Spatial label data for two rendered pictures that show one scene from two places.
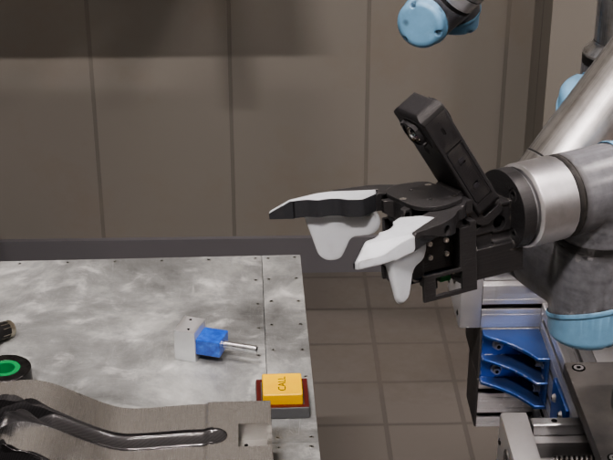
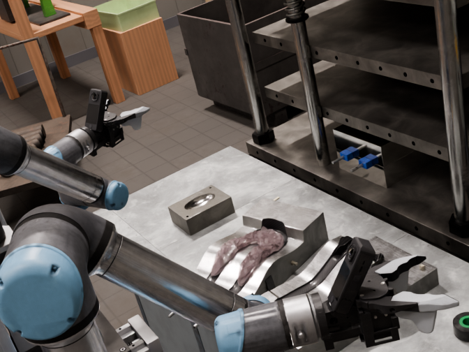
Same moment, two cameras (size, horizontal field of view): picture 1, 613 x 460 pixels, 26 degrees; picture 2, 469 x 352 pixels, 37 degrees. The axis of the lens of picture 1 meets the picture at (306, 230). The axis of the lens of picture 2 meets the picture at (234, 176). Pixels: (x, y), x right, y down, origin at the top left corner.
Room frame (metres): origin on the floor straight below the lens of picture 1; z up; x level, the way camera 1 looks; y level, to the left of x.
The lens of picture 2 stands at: (2.85, -0.54, 2.14)
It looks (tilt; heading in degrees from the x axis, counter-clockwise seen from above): 27 degrees down; 157
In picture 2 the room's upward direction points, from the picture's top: 14 degrees counter-clockwise
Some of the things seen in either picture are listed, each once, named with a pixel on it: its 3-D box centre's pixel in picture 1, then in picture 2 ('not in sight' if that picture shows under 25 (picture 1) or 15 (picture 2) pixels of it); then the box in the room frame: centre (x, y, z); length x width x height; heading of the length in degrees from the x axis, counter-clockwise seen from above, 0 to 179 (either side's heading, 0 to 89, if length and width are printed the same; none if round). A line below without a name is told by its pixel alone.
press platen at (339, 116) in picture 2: not in sight; (417, 84); (0.79, 1.19, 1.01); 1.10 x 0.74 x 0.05; 3
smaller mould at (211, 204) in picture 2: not in sight; (201, 209); (0.63, 0.23, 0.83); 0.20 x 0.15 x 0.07; 93
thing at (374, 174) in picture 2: not in sight; (407, 132); (0.85, 1.07, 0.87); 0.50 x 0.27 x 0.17; 93
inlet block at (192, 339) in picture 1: (217, 343); not in sight; (1.83, 0.14, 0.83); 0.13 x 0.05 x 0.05; 73
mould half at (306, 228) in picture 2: not in sight; (250, 258); (1.08, 0.19, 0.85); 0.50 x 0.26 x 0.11; 110
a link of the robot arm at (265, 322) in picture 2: not in sight; (252, 334); (2.05, -0.24, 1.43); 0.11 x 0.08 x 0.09; 66
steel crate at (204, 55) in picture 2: not in sight; (280, 45); (-1.86, 2.12, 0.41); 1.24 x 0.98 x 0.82; 92
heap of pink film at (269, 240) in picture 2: not in sight; (248, 248); (1.09, 0.19, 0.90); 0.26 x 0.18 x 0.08; 110
